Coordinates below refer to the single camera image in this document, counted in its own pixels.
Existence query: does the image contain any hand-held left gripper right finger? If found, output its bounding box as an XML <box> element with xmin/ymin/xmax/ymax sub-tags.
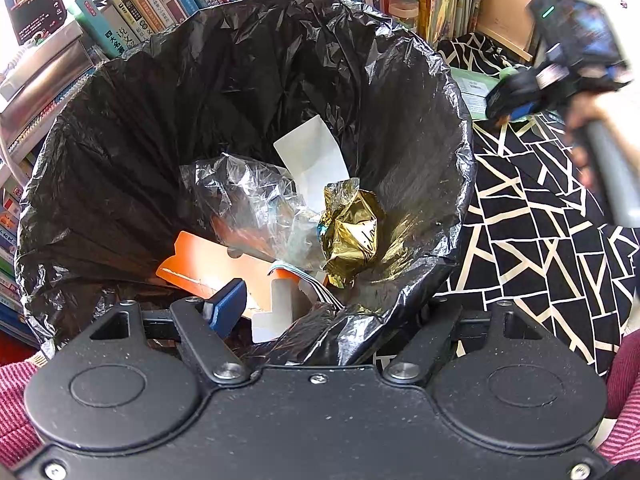
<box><xmin>382</xmin><ymin>300</ymin><xmax>558</xmax><ymax>386</ymax></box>

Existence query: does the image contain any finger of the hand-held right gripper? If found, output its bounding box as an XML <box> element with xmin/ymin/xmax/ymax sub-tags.
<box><xmin>485</xmin><ymin>62</ymin><xmax>571</xmax><ymax>123</ymax></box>

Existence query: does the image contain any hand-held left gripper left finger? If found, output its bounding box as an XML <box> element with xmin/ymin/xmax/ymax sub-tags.
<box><xmin>90</xmin><ymin>277</ymin><xmax>251</xmax><ymax>386</ymax></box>

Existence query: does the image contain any green plastic mailer bag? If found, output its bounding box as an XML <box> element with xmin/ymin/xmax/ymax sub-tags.
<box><xmin>450</xmin><ymin>62</ymin><xmax>571</xmax><ymax>123</ymax></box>

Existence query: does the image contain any clear plastic bag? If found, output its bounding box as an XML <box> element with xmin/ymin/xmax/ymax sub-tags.
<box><xmin>180</xmin><ymin>154</ymin><xmax>326</xmax><ymax>271</ymax></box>

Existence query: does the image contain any gold foil wrapper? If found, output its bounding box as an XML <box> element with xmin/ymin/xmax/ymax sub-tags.
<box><xmin>317</xmin><ymin>177</ymin><xmax>388</xmax><ymax>288</ymax></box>

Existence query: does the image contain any white paper piece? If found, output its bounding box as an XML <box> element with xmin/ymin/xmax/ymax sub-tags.
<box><xmin>273</xmin><ymin>115</ymin><xmax>351</xmax><ymax>211</ymax></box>

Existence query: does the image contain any bin with black liner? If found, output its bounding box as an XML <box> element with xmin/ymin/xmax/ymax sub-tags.
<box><xmin>15</xmin><ymin>0</ymin><xmax>476</xmax><ymax>366</ymax></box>

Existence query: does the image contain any person's right hand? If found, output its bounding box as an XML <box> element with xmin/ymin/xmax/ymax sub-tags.
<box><xmin>565</xmin><ymin>91</ymin><xmax>623</xmax><ymax>186</ymax></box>

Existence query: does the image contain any light wooden book stand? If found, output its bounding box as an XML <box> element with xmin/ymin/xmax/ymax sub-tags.
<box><xmin>480</xmin><ymin>25</ymin><xmax>536</xmax><ymax>63</ymax></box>

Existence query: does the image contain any orange cardboard box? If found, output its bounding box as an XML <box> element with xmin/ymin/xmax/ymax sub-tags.
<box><xmin>156</xmin><ymin>230</ymin><xmax>346</xmax><ymax>343</ymax></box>

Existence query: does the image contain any tan notebook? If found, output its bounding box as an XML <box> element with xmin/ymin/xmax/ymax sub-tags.
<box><xmin>475</xmin><ymin>0</ymin><xmax>558</xmax><ymax>56</ymax></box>

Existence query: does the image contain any black patterned tablecloth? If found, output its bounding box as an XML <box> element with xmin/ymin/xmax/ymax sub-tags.
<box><xmin>375</xmin><ymin>32</ymin><xmax>640</xmax><ymax>376</ymax></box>

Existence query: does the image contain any pile of colourful workbooks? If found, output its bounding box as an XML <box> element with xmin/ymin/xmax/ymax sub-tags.
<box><xmin>0</xmin><ymin>180</ymin><xmax>31</xmax><ymax>333</ymax></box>

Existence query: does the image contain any red striped knit sweater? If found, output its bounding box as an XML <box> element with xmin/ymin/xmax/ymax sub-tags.
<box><xmin>0</xmin><ymin>332</ymin><xmax>640</xmax><ymax>466</ymax></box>

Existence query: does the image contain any pile of lying books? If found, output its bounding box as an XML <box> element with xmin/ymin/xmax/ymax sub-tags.
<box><xmin>0</xmin><ymin>22</ymin><xmax>98</xmax><ymax>186</ymax></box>

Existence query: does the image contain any black phone with screen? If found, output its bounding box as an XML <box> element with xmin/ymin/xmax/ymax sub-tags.
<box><xmin>0</xmin><ymin>0</ymin><xmax>66</xmax><ymax>47</ymax></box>

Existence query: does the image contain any white coiled cord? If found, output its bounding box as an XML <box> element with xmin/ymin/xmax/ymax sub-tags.
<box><xmin>0</xmin><ymin>47</ymin><xmax>28</xmax><ymax>78</ymax></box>

